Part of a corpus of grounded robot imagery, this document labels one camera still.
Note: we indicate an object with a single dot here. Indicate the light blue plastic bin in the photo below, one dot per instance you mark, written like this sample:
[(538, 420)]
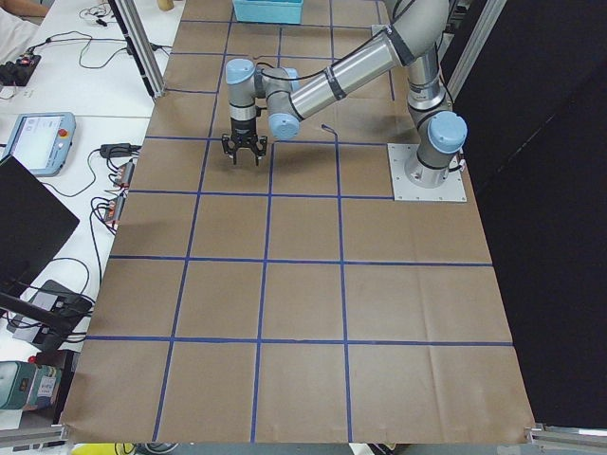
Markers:
[(269, 12)]

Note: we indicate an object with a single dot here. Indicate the brown paper table cover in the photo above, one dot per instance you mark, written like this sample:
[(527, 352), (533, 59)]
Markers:
[(291, 298)]

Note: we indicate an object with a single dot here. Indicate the blue teach pendant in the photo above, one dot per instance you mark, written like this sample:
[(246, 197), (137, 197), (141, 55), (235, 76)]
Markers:
[(41, 141)]

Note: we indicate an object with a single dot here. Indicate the black monitor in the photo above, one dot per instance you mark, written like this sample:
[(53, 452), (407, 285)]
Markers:
[(35, 225)]

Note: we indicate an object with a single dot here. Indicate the black red controller box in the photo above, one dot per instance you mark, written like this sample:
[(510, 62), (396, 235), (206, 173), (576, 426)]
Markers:
[(18, 73)]

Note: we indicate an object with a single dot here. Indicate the green white box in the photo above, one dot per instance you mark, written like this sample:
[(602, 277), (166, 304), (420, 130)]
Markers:
[(28, 386)]

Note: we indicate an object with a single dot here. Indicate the black cable hub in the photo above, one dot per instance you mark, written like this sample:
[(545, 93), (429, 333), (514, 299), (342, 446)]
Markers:
[(118, 150)]

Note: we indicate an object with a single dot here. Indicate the left aluminium frame post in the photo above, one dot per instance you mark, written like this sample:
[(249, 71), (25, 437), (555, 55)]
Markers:
[(137, 41)]

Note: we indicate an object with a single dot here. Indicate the aluminium frame post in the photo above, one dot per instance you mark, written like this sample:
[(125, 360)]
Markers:
[(478, 37), (137, 41)]

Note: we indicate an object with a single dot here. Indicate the right aluminium frame post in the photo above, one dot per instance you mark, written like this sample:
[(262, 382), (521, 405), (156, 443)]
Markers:
[(478, 37)]

